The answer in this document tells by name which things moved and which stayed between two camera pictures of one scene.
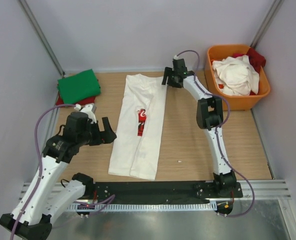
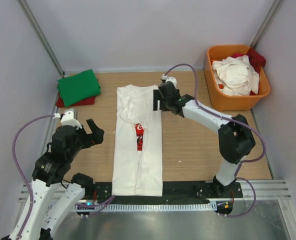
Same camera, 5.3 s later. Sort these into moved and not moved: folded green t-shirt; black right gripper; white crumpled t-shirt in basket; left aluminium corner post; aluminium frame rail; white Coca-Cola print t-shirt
Moved: black right gripper; white Coca-Cola print t-shirt
Not moved: white crumpled t-shirt in basket; left aluminium corner post; aluminium frame rail; folded green t-shirt
